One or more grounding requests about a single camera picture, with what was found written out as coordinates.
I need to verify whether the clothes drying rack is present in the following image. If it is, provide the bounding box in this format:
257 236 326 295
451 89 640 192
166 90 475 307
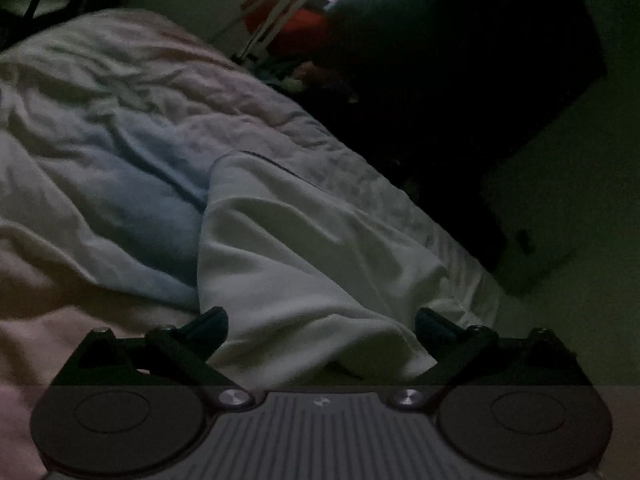
215 0 337 63

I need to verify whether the white garment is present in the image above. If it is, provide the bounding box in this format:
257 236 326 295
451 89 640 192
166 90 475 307
197 151 451 382

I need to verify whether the red cloth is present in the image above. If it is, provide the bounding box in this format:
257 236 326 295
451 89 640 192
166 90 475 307
244 0 332 37

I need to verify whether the pastel bed blanket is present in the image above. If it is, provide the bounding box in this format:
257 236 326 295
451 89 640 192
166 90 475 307
0 7 501 480

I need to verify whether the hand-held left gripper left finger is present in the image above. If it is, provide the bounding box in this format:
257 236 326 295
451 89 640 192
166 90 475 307
50 306 256 409

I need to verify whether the dark wardrobe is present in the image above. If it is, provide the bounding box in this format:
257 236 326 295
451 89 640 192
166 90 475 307
300 0 608 297

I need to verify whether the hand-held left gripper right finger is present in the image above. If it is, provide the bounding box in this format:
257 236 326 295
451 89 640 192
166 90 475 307
389 307 593 408

